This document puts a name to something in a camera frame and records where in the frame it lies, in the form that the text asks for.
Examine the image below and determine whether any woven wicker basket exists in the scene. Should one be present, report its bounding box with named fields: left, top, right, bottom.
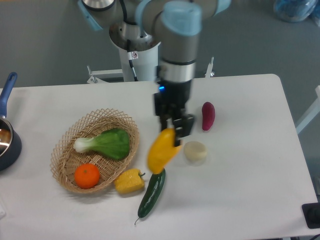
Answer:
left=50, top=108, right=140, bottom=194

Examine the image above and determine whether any white frame at right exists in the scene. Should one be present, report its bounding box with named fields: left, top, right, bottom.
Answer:
left=295, top=85, right=320, bottom=135

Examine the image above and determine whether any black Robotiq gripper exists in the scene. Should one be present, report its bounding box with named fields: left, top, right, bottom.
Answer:
left=153, top=79, right=196, bottom=147

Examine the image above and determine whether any yellow bell pepper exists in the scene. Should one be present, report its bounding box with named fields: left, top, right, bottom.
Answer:
left=113, top=168, right=146, bottom=195

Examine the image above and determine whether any purple sweet potato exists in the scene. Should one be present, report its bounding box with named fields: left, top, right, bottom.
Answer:
left=201, top=101, right=216, bottom=131

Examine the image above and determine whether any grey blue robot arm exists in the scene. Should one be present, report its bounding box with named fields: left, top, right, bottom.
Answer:
left=78, top=0, right=231, bottom=146

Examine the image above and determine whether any green cucumber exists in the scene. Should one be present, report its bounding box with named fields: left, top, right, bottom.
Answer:
left=134, top=169, right=166, bottom=225

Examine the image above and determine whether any yellow mango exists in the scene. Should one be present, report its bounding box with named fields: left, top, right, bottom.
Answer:
left=147, top=128, right=182, bottom=175

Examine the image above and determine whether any green bok choy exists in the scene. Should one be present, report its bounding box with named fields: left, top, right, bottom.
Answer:
left=73, top=128, right=130, bottom=161

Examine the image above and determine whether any black device at edge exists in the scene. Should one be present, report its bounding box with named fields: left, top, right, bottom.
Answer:
left=301, top=202, right=320, bottom=229

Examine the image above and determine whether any dark blue saucepan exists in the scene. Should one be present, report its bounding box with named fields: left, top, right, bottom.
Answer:
left=0, top=72, right=22, bottom=171

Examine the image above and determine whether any orange fruit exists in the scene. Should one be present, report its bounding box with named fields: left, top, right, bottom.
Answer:
left=74, top=163, right=100, bottom=189

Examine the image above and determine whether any cream round bun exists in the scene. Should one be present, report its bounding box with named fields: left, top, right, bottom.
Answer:
left=183, top=141, right=208, bottom=166

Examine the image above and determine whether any blue plastic bag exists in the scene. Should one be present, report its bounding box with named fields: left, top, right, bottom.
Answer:
left=273, top=0, right=320, bottom=23

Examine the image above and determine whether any white table clamp post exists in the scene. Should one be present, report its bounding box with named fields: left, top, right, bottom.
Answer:
left=204, top=56, right=215, bottom=78

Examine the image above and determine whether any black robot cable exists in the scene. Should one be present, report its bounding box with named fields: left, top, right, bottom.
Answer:
left=125, top=38, right=139, bottom=82

